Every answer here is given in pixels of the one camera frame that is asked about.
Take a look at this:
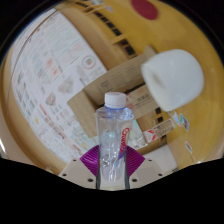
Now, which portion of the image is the clear bottle with red label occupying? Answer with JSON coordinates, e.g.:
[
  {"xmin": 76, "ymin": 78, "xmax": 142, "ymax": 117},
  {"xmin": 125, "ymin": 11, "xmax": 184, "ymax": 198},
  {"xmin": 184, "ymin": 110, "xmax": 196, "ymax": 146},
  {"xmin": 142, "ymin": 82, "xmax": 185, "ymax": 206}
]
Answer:
[{"xmin": 132, "ymin": 118, "xmax": 176, "ymax": 149}]

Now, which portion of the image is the large printed wall poster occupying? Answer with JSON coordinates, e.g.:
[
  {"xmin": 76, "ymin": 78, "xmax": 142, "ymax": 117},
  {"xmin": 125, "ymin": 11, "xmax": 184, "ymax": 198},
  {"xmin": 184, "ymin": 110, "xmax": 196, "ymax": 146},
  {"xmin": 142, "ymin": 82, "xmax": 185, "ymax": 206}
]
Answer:
[{"xmin": 9, "ymin": 8, "xmax": 108, "ymax": 164}]

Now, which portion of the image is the clear bottle with pink label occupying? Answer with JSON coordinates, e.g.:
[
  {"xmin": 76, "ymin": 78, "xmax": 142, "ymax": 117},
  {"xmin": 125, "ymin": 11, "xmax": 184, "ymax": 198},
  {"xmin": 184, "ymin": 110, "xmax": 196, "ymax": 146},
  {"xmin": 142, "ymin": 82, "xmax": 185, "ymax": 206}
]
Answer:
[{"xmin": 94, "ymin": 91, "xmax": 135, "ymax": 183}]

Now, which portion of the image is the flat round red coaster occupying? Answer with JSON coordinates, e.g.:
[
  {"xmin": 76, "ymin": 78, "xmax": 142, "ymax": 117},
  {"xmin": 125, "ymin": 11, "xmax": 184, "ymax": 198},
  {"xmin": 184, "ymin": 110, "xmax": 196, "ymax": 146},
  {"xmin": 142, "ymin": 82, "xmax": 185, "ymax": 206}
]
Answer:
[{"xmin": 130, "ymin": 0, "xmax": 160, "ymax": 21}]

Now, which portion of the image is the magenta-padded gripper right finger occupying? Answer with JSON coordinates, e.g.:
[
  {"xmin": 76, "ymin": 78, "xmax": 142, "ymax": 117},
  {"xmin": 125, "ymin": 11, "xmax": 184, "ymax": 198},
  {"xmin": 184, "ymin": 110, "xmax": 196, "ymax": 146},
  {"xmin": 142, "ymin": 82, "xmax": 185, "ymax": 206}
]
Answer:
[{"xmin": 123, "ymin": 145, "xmax": 167, "ymax": 190}]

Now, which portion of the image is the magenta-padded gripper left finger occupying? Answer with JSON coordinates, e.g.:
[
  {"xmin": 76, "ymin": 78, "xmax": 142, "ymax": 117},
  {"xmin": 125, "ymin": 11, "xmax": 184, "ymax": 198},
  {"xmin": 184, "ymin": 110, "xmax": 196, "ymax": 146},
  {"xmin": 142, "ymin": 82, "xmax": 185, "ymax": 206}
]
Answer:
[{"xmin": 58, "ymin": 143, "xmax": 101, "ymax": 190}]

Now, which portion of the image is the white ceramic mug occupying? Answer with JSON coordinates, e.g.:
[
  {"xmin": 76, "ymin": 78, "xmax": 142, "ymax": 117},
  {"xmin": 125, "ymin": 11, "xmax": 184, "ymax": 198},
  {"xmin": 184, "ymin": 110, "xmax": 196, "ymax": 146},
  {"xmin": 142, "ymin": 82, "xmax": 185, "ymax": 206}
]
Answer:
[{"xmin": 140, "ymin": 48, "xmax": 205, "ymax": 113}]

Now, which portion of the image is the brown cardboard box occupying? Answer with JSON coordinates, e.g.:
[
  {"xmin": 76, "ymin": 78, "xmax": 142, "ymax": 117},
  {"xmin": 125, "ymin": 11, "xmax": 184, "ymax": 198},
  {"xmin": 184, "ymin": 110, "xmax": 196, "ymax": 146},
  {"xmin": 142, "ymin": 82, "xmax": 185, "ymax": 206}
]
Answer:
[{"xmin": 66, "ymin": 44, "xmax": 168, "ymax": 139}]

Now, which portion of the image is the small colourful sticker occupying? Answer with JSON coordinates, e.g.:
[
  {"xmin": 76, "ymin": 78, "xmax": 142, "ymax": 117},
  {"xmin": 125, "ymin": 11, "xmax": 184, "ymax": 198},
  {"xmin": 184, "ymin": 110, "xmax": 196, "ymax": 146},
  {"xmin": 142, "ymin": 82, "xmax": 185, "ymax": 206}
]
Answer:
[
  {"xmin": 179, "ymin": 113, "xmax": 191, "ymax": 132},
  {"xmin": 168, "ymin": 110, "xmax": 181, "ymax": 126},
  {"xmin": 184, "ymin": 140, "xmax": 194, "ymax": 154}
]

